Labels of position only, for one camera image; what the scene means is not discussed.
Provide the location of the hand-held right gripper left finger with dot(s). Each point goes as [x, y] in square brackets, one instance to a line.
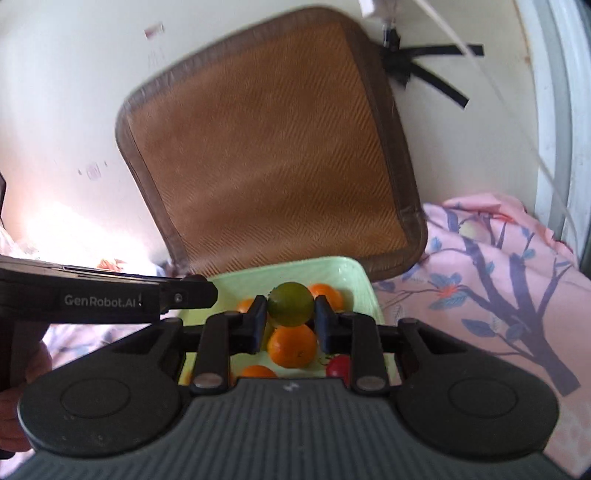
[256, 323]

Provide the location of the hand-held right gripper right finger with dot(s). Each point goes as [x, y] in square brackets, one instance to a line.
[323, 325]

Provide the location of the white wall socket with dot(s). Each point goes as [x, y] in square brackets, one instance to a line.
[93, 171]

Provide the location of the light green plastic basin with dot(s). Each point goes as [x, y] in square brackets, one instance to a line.
[231, 281]

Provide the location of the black tape strips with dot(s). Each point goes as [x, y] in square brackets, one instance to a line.
[415, 60]

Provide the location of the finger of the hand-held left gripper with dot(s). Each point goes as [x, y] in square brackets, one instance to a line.
[189, 293]

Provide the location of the red tomato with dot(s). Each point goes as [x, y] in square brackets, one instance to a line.
[338, 367]

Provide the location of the pile of bagged orange tomatoes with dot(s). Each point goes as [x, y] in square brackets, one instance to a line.
[111, 264]

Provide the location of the white window frame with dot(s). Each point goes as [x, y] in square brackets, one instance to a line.
[568, 115]

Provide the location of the brown woven seat mat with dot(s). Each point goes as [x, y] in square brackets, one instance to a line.
[268, 147]

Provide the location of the pink printed bed sheet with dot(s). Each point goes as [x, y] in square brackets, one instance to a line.
[485, 332]

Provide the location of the blue white cloth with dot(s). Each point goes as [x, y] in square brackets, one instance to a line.
[161, 268]

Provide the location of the person's left hand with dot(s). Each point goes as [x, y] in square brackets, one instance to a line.
[32, 360]

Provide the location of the green tomato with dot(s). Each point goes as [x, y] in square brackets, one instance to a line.
[291, 304]

